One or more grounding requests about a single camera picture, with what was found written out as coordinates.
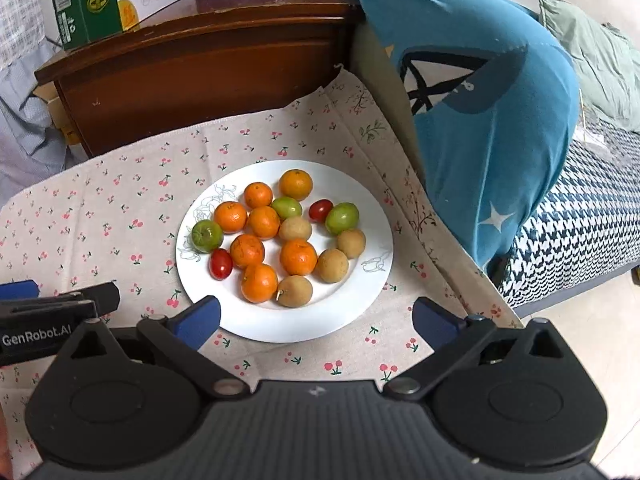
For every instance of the olive green cloth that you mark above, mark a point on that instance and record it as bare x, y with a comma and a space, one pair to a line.
380, 90

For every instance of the checked cloth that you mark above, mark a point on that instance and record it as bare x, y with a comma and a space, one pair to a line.
25, 10

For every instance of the brown round fruit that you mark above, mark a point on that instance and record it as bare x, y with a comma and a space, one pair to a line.
295, 229
351, 243
295, 291
332, 265

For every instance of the pale green pillow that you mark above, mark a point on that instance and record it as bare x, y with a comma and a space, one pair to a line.
595, 55

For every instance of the light blue striped cloth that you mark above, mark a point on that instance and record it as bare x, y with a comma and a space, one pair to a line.
30, 135

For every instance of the green and white carton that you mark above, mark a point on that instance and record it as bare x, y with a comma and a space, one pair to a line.
90, 5

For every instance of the beige floral cloth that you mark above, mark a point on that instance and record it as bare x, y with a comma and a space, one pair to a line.
370, 110

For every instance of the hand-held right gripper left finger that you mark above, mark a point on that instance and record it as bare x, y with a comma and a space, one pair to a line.
197, 320

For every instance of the brown wooden cabinet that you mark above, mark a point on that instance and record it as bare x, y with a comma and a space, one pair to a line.
200, 75

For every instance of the cardboard box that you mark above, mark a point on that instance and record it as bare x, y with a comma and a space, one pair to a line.
70, 132

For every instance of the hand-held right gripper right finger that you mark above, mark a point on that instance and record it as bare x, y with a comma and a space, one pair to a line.
435, 322

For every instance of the green round fruit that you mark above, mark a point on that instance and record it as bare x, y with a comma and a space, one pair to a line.
207, 235
286, 207
342, 217

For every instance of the red cherry tomato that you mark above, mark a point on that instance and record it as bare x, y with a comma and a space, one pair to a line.
220, 263
320, 210

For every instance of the houndstooth bed sheet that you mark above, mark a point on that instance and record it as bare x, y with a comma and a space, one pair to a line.
575, 235

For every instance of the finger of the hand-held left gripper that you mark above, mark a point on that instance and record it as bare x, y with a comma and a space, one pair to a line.
17, 291
100, 297

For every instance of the cherry print cloth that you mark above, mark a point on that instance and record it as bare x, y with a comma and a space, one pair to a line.
125, 185

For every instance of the white plate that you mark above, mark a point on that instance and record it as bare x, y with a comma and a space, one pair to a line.
300, 325

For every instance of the teal printed blanket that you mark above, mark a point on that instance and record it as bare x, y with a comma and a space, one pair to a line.
475, 135

